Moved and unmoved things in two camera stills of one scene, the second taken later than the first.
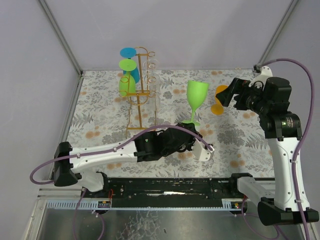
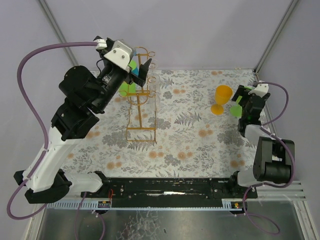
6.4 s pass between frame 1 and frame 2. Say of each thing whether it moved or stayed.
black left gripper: moved
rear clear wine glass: stayed
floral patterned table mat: stayed
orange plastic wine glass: stayed
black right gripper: moved
